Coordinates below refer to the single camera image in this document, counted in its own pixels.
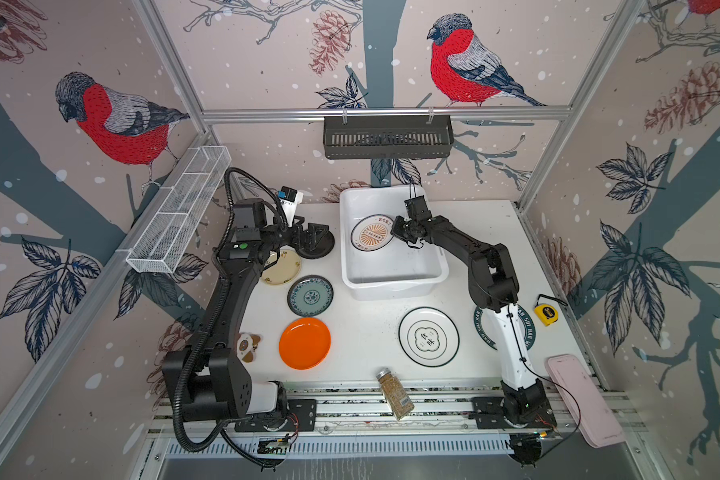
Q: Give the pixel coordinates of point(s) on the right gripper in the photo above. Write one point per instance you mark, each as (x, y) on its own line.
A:
(397, 228)

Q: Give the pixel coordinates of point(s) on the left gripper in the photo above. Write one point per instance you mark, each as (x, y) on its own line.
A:
(296, 231)

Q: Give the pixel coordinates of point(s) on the white plate orange sunburst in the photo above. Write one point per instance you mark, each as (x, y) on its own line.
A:
(372, 233)

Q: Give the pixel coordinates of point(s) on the white plate green rim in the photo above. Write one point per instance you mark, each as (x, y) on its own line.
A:
(429, 337)

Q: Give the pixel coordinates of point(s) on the white plate teal band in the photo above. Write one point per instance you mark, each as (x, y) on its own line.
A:
(486, 329)

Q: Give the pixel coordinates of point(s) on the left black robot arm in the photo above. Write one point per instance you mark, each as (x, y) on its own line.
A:
(206, 382)

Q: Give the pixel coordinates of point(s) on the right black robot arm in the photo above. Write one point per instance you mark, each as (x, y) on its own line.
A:
(493, 287)

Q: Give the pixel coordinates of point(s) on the white plastic bin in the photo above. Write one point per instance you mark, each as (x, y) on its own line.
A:
(396, 271)

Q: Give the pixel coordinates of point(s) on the black plate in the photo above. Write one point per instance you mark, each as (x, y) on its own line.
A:
(325, 246)

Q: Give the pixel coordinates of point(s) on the beige plate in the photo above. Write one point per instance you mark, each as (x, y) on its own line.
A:
(281, 267)

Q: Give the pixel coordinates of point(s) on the teal patterned plate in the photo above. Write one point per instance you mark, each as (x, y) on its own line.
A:
(310, 296)

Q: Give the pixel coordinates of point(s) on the brown white dog coaster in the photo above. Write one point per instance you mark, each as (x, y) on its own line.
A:
(246, 346)

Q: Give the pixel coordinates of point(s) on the yellow tape measure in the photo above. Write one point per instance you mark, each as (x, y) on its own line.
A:
(547, 314)

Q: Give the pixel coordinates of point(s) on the glass spice jar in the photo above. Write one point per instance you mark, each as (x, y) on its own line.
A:
(395, 394)

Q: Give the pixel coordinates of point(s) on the small circuit board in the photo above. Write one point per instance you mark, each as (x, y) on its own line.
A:
(272, 447)

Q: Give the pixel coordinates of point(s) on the pink flat case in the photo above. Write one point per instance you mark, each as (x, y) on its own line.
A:
(598, 424)

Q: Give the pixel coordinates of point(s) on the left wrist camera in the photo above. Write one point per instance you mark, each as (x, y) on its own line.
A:
(289, 201)

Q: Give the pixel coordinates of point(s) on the black hanging wall basket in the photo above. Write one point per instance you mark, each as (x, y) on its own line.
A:
(388, 137)

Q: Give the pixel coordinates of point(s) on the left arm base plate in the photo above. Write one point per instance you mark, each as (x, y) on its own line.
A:
(299, 416)

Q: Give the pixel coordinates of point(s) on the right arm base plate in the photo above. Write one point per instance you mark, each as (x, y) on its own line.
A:
(494, 413)

